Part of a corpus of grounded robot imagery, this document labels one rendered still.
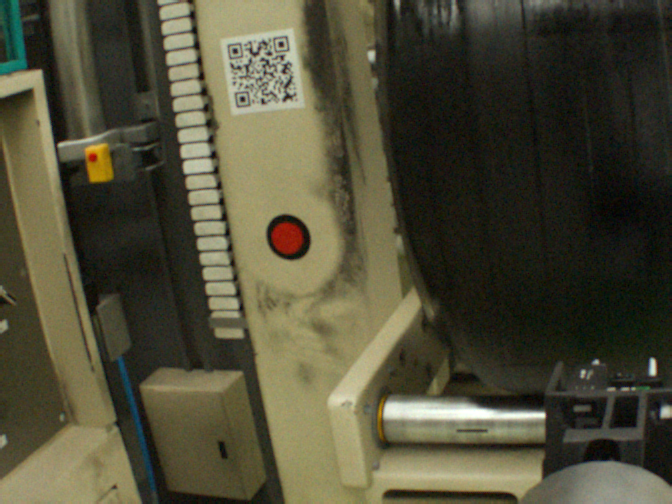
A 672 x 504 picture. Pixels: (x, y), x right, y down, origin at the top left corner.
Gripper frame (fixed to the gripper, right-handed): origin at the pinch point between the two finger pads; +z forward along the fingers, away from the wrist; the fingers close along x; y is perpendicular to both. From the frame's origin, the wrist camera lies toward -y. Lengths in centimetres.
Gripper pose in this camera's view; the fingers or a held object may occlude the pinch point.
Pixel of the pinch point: (625, 421)
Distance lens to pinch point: 59.0
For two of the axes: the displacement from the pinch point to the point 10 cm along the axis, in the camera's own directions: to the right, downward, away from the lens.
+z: 3.5, -2.0, 9.1
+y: -1.0, -9.8, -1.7
